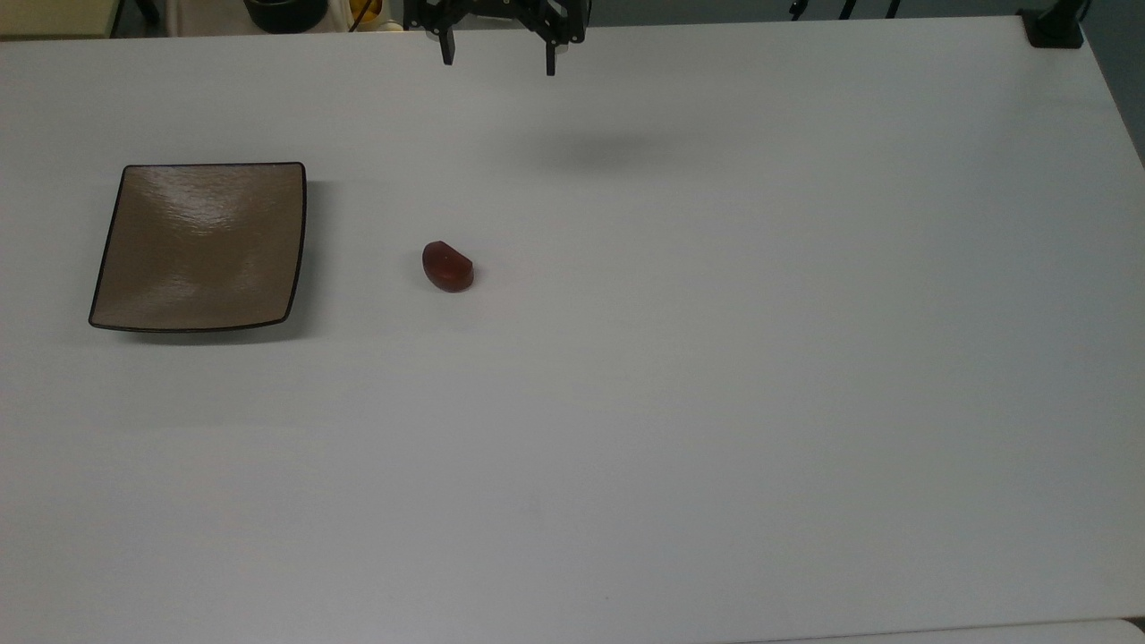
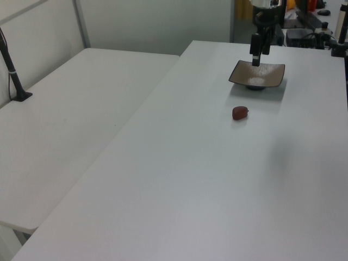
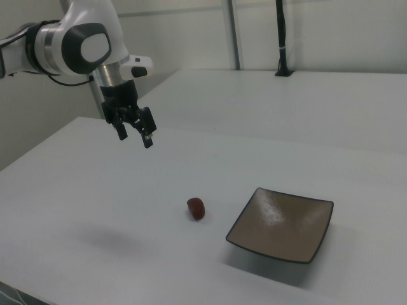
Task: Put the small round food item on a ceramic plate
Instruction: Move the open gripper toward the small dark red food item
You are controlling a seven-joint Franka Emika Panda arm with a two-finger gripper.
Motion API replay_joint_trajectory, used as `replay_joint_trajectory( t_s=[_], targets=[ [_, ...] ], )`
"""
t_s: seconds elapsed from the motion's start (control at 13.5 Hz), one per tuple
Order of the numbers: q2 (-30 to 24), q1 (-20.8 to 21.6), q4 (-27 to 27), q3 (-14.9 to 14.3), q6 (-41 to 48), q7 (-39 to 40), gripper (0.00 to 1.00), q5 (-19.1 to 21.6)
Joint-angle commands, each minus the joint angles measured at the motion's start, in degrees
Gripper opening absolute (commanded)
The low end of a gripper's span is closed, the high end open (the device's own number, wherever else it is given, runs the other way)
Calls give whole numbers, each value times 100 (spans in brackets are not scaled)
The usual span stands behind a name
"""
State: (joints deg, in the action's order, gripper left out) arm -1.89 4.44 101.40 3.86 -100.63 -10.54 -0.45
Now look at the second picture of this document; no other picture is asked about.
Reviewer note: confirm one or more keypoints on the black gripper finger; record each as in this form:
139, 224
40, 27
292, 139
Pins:
266, 44
255, 49

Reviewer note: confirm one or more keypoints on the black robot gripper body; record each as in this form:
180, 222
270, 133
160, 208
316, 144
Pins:
267, 17

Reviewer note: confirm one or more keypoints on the small round reddish-brown food item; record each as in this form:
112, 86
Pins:
240, 112

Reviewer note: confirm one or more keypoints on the square brown ceramic plate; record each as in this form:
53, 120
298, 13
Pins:
258, 74

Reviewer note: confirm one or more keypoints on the orange-brown background panel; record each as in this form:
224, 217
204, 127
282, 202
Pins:
243, 9

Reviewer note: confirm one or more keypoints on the black electronics box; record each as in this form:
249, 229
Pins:
303, 38

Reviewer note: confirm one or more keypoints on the black keyboard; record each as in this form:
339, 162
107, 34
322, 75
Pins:
308, 17

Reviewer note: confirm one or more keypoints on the black computer mouse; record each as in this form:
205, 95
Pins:
323, 12

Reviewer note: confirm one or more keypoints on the emergency stop button box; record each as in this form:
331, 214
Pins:
325, 27

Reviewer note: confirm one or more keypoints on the black table clamp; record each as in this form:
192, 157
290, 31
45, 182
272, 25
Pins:
338, 49

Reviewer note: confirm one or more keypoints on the white cylinder post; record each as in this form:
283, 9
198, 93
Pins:
341, 23

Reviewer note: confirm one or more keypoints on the black camera stand pole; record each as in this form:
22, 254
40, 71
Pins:
11, 71

